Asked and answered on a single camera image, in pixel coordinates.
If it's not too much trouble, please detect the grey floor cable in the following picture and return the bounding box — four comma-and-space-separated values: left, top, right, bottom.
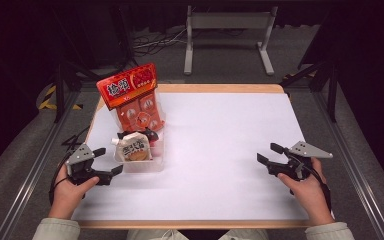
133, 28, 188, 56

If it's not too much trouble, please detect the aluminium floor rail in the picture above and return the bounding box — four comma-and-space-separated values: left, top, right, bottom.
313, 89, 384, 240
0, 89, 81, 240

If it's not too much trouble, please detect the white red spout pouch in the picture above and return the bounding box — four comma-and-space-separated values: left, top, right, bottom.
110, 131, 153, 163

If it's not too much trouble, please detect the large orange snack bag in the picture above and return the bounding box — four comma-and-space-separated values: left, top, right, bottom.
95, 62, 166, 133

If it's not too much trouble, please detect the yellow black floor tape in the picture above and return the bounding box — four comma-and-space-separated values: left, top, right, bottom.
38, 84, 84, 111

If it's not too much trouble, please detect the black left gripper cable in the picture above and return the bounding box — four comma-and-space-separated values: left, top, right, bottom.
48, 156, 73, 206

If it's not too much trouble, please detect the wooden table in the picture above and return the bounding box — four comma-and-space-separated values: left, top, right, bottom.
71, 83, 314, 230

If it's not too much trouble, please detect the person's left hand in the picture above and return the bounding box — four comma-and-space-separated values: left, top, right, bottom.
51, 165, 100, 206

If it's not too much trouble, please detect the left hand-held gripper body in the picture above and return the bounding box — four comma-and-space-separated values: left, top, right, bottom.
65, 143, 114, 187

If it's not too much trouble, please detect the red black snack packet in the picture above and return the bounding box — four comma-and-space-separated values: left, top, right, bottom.
117, 127, 160, 148

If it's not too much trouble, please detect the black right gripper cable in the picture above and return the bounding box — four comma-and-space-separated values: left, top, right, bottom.
308, 164, 333, 213

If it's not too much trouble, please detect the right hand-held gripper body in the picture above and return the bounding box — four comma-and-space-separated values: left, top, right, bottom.
266, 140, 334, 183

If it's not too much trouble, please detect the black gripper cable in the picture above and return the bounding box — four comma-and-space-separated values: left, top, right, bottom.
308, 164, 333, 213
48, 156, 73, 206

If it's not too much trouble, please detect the person's right hand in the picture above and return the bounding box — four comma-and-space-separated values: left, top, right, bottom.
277, 157, 330, 214

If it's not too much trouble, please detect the black tripod stand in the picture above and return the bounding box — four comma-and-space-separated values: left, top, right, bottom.
51, 49, 138, 124
279, 59, 339, 123

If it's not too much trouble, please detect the translucent plastic storage box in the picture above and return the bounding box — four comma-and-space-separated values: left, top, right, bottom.
113, 133, 166, 174

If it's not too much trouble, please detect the grey metal stand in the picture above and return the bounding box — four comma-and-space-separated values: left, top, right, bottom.
183, 4, 279, 77

